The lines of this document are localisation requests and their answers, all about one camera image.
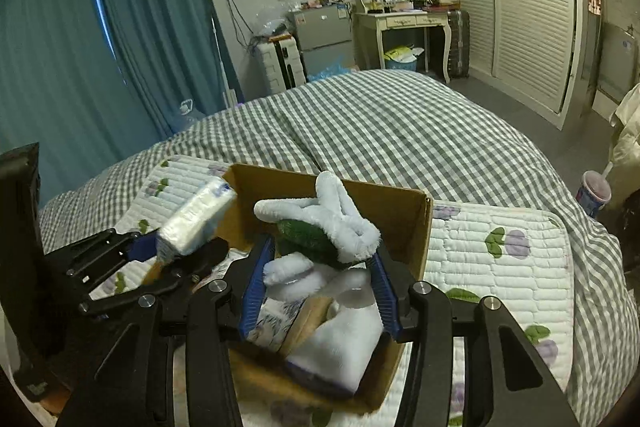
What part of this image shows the white louvred wardrobe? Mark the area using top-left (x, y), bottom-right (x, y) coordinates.
top-left (439, 0), bottom-right (587, 128)

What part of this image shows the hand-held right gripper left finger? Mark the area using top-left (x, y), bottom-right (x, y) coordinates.
top-left (55, 234), bottom-right (276, 427)

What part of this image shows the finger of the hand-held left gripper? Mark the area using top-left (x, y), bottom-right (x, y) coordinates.
top-left (77, 238), bottom-right (230, 317)
top-left (44, 228), bottom-right (160, 290)

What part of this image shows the white green plush toy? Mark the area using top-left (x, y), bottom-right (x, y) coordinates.
top-left (253, 170), bottom-right (382, 269)

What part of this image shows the patterned tissue pack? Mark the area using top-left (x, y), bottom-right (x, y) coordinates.
top-left (247, 296), bottom-right (306, 353)

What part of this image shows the cream garment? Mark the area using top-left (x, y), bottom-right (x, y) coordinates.
top-left (609, 82), bottom-right (640, 210)

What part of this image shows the floral quilted mat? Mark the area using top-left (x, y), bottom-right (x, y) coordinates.
top-left (90, 154), bottom-right (576, 427)

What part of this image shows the blue laundry basket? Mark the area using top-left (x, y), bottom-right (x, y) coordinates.
top-left (383, 48), bottom-right (419, 73)

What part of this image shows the drink cup with straw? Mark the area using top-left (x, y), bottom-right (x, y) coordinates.
top-left (575, 162), bottom-right (614, 219)

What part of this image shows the teal curtain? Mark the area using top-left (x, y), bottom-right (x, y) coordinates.
top-left (0, 0), bottom-right (231, 208)

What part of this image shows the blue plastic bag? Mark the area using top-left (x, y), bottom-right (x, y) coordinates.
top-left (306, 61), bottom-right (354, 82)

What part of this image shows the white tissue pack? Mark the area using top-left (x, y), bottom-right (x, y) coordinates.
top-left (156, 176), bottom-right (237, 258)

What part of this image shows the white fluffy towel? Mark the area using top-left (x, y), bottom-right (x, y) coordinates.
top-left (263, 253), bottom-right (387, 395)

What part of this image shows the cream dressing table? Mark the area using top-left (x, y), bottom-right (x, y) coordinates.
top-left (352, 8), bottom-right (453, 78)

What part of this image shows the checked bed sheet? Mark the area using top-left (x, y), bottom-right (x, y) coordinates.
top-left (37, 69), bottom-right (627, 427)

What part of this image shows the white suitcase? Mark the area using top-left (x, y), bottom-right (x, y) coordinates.
top-left (257, 38), bottom-right (307, 96)

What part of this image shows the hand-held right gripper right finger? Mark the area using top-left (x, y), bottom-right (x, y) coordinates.
top-left (370, 252), bottom-right (576, 427)

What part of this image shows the cardboard box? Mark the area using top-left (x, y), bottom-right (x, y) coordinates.
top-left (144, 163), bottom-right (434, 416)

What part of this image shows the dark suitcase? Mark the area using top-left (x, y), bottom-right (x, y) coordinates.
top-left (440, 9), bottom-right (472, 80)

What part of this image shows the grey mini fridge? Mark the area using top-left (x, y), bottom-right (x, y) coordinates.
top-left (293, 4), bottom-right (357, 76)

